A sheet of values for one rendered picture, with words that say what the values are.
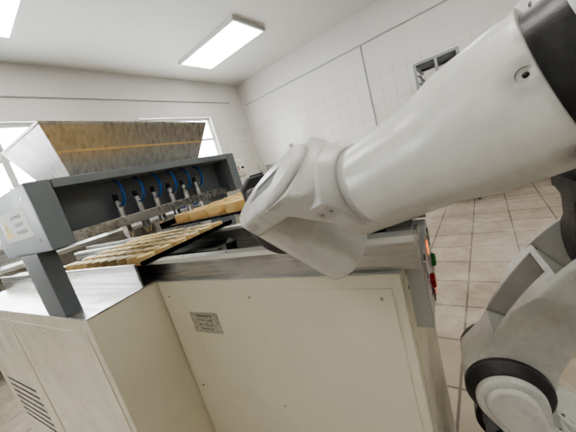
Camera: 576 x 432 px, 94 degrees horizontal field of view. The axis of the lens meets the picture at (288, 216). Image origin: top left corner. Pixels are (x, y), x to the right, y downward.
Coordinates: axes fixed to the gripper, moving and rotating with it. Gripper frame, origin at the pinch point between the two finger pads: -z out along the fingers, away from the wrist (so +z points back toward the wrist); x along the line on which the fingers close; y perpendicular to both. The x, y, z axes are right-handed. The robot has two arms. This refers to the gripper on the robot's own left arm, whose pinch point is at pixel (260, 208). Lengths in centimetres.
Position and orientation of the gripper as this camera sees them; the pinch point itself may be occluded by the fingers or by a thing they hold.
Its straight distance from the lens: 50.0
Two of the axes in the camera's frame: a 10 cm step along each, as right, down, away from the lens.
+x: -2.7, -9.5, -1.8
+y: -9.2, 3.0, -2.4
